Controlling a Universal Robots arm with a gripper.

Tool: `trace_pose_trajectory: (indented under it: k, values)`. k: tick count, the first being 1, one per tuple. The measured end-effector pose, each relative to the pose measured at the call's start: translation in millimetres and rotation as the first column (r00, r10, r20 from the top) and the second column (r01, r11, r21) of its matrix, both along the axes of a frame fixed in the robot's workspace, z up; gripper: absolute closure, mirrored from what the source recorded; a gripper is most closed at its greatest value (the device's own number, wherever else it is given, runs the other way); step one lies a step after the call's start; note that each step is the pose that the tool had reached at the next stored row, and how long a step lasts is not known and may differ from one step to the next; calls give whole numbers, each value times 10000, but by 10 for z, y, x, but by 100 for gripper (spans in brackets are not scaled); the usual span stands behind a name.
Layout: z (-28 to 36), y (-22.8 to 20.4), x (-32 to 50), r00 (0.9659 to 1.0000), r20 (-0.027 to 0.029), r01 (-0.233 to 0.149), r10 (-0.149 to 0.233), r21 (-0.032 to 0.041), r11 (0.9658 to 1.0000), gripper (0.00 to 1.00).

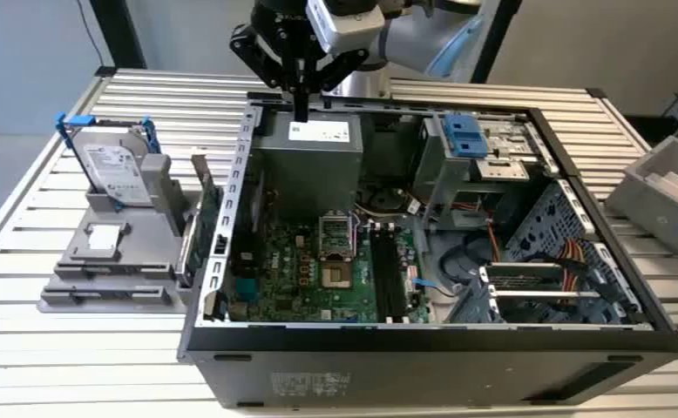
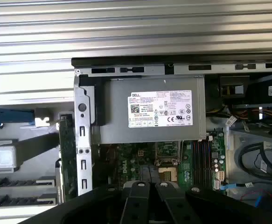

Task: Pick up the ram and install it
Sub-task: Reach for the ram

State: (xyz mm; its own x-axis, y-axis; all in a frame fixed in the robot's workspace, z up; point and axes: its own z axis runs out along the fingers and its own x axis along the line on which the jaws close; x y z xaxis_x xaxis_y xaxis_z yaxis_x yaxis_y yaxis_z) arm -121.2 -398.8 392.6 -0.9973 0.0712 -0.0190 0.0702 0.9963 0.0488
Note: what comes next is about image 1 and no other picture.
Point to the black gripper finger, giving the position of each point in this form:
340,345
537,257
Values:
337,69
256,52

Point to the RAM stick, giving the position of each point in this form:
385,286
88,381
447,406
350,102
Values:
122,268
110,295

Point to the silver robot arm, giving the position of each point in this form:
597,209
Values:
413,39

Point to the black RAM slot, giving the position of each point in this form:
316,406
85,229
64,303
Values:
377,274
385,274
392,274

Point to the grey power supply unit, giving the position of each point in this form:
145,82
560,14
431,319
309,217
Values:
309,174

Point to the blue plastic drive latch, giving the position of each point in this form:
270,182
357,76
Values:
463,139

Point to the metal drive cage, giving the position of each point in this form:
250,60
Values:
448,183

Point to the hard disk in blue carrier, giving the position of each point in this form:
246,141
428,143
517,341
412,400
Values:
110,170

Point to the green graphics card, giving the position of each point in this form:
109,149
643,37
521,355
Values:
204,226

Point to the CPU socket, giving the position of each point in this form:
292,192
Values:
336,275

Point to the grey parts rack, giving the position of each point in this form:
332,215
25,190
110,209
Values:
146,248

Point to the silver CPU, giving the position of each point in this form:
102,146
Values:
104,238

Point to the blue expansion slot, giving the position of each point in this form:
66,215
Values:
245,291

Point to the green motherboard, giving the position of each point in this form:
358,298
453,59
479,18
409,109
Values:
337,305

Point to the metal disk bay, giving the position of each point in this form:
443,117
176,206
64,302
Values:
524,294

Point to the white block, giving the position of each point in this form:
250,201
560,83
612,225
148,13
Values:
669,183

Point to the grey storage bin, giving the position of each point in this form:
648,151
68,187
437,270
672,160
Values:
657,217

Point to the black open PC case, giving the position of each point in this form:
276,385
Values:
372,370

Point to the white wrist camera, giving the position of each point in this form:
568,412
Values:
344,26

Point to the black frame post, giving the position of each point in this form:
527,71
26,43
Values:
118,35
493,43

